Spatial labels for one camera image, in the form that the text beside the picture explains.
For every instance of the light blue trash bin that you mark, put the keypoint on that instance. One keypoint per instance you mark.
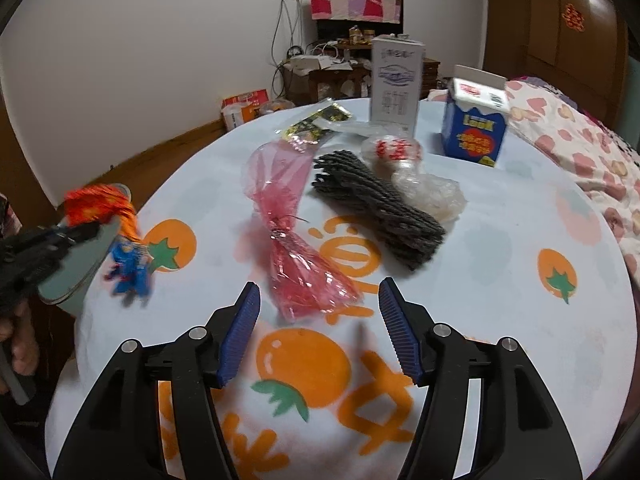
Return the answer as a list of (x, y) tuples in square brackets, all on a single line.
[(85, 265)]

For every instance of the white tall carton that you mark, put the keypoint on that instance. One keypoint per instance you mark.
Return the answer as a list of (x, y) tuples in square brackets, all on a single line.
[(397, 85)]

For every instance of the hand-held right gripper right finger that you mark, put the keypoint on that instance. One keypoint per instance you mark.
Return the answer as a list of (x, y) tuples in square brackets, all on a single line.
[(400, 335)]

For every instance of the blue snack wrapper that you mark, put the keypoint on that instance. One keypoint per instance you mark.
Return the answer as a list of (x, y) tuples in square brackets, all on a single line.
[(130, 265)]

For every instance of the orange cardboard box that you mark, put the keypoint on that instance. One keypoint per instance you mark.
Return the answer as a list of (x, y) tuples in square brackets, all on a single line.
[(250, 97)]

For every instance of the wooden TV cabinet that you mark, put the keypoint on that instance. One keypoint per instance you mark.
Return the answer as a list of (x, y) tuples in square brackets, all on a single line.
[(325, 85)]

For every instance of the brown wooden door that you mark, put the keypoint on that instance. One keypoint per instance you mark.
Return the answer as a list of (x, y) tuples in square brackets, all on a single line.
[(505, 30)]

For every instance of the gold black wrapper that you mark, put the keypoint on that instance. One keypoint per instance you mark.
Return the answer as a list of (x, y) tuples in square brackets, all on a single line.
[(312, 125)]

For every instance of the person's left hand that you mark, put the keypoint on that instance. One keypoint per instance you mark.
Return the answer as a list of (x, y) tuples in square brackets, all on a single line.
[(22, 345)]

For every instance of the pink patchwork cover cloth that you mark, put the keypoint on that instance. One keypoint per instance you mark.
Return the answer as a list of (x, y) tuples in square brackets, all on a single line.
[(355, 2)]

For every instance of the dark grey foam net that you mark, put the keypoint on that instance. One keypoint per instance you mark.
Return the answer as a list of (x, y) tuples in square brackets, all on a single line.
[(380, 205)]

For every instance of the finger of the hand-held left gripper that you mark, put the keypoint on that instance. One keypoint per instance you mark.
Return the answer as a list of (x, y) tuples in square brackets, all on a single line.
[(75, 234)]

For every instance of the red foam net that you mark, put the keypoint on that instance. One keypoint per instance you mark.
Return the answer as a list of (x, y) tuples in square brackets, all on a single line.
[(92, 202)]

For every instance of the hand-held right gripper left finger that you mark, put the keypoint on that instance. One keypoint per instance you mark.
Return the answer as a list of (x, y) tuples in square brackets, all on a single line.
[(237, 340)]

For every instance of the brown wooden wardrobe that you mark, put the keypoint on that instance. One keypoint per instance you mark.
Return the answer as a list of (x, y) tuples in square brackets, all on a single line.
[(575, 60)]

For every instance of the blue milk carton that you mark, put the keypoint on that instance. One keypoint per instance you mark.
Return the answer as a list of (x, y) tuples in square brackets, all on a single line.
[(472, 135)]

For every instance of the pink striped cloth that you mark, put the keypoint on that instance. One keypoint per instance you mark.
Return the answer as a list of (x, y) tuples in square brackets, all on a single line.
[(9, 217)]

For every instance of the white blanket orange fruit print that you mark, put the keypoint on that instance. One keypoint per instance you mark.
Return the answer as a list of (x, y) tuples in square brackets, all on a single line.
[(500, 310)]

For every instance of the white flat box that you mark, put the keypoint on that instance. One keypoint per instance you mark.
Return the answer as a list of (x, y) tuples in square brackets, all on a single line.
[(305, 64)]

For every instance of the red paper decoration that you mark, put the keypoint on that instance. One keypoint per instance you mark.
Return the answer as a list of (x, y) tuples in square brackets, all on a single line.
[(574, 17)]

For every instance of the pink cellophane wrapper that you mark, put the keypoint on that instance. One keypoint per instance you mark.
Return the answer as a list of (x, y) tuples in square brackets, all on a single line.
[(290, 260)]

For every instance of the clear plastic bag red print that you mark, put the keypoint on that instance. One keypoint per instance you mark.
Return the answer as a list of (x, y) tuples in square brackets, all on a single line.
[(430, 195)]

